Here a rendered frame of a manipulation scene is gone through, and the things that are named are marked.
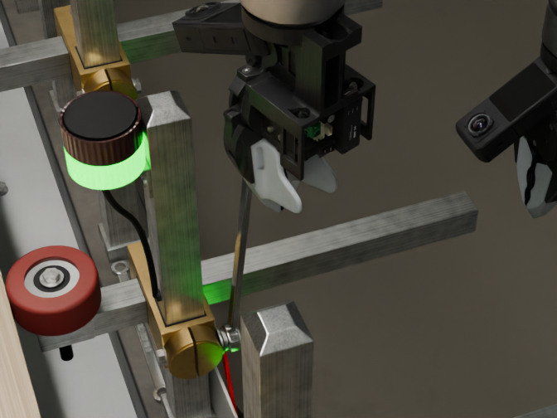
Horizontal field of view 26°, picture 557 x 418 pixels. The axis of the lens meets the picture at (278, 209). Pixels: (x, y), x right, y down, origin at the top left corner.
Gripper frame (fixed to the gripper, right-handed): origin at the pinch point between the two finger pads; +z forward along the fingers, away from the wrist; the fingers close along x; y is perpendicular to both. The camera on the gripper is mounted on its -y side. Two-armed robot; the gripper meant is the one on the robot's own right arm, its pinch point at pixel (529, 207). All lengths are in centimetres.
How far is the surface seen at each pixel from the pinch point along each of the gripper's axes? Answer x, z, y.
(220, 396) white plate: -7.8, 5.0, -35.7
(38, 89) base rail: 52, 13, -41
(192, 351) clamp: -8.5, -3.5, -38.1
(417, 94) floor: 109, 83, 46
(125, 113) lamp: -4.5, -28.1, -40.8
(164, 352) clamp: -7.3, -2.8, -40.3
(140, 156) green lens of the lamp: -5.9, -24.8, -40.3
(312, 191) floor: 89, 83, 13
